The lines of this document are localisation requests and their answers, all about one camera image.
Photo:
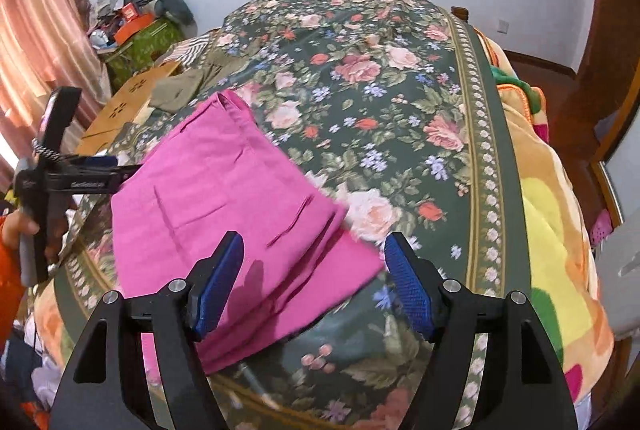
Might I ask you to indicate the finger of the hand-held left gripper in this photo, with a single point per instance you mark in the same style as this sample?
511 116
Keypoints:
130 171
107 160

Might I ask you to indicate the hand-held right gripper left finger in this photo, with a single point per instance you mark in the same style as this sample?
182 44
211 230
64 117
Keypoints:
220 282

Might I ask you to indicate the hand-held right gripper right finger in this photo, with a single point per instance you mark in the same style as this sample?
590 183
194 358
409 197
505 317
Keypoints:
410 290

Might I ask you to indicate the pink pants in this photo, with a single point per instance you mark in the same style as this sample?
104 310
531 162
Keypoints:
225 170

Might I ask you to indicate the person's left hand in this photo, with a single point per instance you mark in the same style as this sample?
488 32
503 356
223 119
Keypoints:
30 225

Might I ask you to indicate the wooden lap table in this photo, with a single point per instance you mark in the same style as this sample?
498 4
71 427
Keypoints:
120 110

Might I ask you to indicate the olive garment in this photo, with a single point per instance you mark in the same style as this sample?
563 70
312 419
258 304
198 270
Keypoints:
175 87

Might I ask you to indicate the striped blanket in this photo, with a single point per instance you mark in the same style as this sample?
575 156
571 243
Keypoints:
192 47

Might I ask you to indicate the orange box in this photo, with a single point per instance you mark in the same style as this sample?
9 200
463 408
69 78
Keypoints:
132 17

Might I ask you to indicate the pink striped curtain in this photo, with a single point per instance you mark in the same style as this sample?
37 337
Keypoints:
40 10

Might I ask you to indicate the dark floral blanket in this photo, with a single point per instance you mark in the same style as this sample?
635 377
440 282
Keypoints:
375 110

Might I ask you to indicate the white folded cloth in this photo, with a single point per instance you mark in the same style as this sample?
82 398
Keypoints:
47 380

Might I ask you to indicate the pink slipper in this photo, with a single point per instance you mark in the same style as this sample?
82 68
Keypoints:
600 227

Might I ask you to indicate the grey plastic stool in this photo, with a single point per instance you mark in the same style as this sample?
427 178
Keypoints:
622 280

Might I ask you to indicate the dark wooden bedpost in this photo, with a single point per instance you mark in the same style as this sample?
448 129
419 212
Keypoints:
460 13

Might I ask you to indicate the brown wooden door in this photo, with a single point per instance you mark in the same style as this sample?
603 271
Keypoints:
620 10

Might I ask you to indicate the white wall socket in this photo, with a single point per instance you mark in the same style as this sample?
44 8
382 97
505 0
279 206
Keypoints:
505 27

